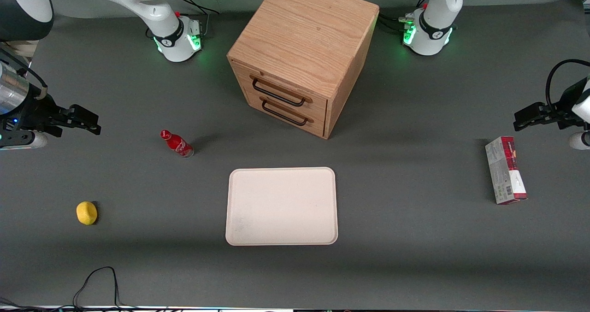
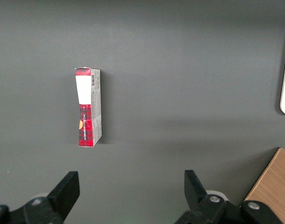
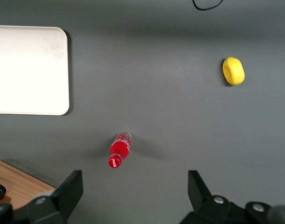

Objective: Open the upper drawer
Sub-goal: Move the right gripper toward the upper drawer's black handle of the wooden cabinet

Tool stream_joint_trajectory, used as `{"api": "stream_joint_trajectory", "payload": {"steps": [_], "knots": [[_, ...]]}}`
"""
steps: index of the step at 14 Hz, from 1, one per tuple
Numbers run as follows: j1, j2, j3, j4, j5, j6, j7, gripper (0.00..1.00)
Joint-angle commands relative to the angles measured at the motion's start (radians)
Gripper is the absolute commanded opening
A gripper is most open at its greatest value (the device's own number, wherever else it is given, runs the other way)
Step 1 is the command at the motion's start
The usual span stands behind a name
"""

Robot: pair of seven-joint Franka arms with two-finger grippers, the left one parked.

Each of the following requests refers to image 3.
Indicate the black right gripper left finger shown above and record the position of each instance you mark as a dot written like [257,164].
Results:
[63,198]

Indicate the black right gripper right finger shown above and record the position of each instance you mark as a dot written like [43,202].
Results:
[203,200]

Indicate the oak wooden drawer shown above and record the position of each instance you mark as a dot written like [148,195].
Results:
[18,189]

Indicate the oak wooden cabinet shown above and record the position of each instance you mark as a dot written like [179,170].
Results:
[28,179]

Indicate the red cola bottle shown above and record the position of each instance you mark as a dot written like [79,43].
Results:
[120,150]

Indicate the cream rectangular plastic tray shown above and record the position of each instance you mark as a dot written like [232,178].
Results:
[28,70]

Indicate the yellow lemon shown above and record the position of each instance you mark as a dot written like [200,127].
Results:
[233,71]

